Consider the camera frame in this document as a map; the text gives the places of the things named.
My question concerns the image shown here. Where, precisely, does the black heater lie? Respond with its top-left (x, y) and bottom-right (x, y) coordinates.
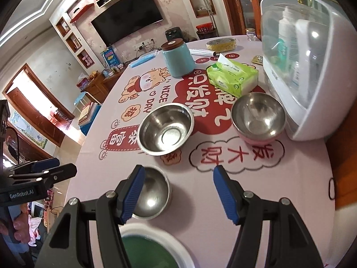
top-left (165, 27), bottom-right (184, 41)

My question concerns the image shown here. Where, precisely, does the round gold tin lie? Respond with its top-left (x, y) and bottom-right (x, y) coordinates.
top-left (206, 38), bottom-right (237, 53)

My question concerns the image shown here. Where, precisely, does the blue poster box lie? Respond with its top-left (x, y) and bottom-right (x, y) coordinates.
top-left (101, 46), bottom-right (121, 68)

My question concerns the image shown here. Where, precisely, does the plastic wrap roll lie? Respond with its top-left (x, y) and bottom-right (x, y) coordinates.
top-left (189, 48), bottom-right (217, 57)

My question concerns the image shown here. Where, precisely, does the blue plastic stool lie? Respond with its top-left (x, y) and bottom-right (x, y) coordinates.
top-left (78, 102), bottom-right (101, 136)

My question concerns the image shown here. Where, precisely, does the white plate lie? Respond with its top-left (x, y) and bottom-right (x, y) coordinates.
top-left (120, 223), bottom-right (195, 267)

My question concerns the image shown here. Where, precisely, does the black cable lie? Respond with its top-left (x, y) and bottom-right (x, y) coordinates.
top-left (5, 125), bottom-right (22, 165)

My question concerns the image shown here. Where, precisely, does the printed pink tablecloth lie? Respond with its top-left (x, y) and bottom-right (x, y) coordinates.
top-left (65, 34), bottom-right (335, 268)

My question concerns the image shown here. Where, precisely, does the blue face mask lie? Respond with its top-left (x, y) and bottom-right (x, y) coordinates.
top-left (128, 50), bottom-right (160, 68)

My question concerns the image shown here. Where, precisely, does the green plate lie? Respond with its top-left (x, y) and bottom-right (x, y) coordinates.
top-left (122, 235), bottom-right (179, 268)

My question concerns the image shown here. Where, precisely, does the left hand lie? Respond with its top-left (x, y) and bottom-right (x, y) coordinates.
top-left (1, 203), bottom-right (30, 249)

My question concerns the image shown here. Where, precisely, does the pink steel bowl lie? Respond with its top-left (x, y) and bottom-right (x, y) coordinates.
top-left (231, 92), bottom-right (286, 145)

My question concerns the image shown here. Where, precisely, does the teal canister with lid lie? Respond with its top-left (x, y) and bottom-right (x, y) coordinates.
top-left (161, 38), bottom-right (195, 78)

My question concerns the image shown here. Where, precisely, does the green tissue pack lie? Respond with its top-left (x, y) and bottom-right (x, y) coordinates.
top-left (206, 54), bottom-right (259, 97)

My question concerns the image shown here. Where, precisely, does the wooden tv cabinet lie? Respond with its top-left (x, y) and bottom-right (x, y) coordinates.
top-left (83, 67), bottom-right (126, 103)

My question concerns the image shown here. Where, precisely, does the glass jar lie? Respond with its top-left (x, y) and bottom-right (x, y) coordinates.
top-left (246, 28), bottom-right (258, 42)

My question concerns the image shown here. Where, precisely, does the stack of books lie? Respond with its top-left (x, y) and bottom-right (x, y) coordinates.
top-left (78, 102), bottom-right (100, 126)

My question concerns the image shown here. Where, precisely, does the small steel bowl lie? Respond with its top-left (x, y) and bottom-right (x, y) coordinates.
top-left (133, 166), bottom-right (172, 220)

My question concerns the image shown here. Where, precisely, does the black television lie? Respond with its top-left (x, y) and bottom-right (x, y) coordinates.
top-left (91, 0), bottom-right (163, 47)

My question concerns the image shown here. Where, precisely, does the white cosmetics storage box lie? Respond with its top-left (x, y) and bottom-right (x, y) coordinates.
top-left (260, 0), bottom-right (356, 141)

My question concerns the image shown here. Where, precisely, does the large steel bowl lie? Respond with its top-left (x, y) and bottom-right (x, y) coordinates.
top-left (137, 103), bottom-right (195, 156)

